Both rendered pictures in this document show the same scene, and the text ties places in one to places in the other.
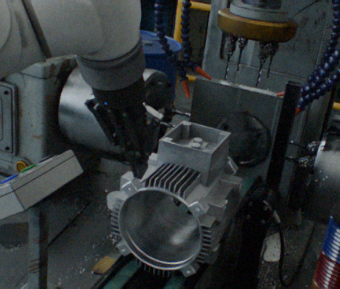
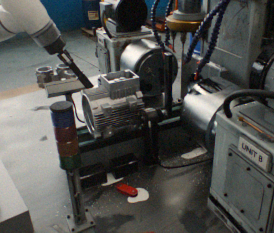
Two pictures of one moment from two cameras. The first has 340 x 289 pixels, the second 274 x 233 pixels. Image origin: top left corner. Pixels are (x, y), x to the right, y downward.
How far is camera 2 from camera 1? 0.92 m
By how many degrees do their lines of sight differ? 41
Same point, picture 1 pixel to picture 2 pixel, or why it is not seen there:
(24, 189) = (51, 86)
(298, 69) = (237, 50)
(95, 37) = (18, 25)
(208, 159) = (109, 86)
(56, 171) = (71, 83)
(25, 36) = not seen: outside the picture
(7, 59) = not seen: outside the picture
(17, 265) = (80, 124)
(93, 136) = not seen: hidden behind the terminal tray
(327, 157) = (187, 99)
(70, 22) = (8, 20)
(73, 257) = not seen: hidden behind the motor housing
